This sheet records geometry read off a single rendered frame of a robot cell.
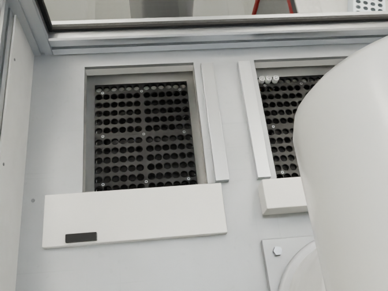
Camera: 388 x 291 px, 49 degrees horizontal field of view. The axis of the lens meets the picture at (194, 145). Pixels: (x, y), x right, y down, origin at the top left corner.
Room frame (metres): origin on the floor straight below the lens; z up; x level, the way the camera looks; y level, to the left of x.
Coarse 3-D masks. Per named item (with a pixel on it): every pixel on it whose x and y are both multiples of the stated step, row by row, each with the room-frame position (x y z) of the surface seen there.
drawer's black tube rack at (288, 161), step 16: (272, 96) 0.47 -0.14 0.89; (288, 96) 0.47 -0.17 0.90; (304, 96) 0.48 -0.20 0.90; (272, 112) 0.45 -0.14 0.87; (288, 112) 0.46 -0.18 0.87; (272, 128) 0.40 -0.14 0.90; (288, 128) 0.40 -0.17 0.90; (272, 144) 0.36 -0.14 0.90; (288, 144) 0.37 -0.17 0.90; (288, 160) 0.34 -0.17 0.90; (288, 176) 0.32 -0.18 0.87
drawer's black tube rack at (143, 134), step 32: (96, 96) 0.41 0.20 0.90; (128, 96) 0.44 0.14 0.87; (160, 96) 0.45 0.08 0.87; (96, 128) 0.35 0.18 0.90; (128, 128) 0.36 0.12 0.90; (160, 128) 0.36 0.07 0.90; (96, 160) 0.29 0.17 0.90; (128, 160) 0.29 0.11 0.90; (160, 160) 0.30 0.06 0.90; (192, 160) 0.31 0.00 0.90
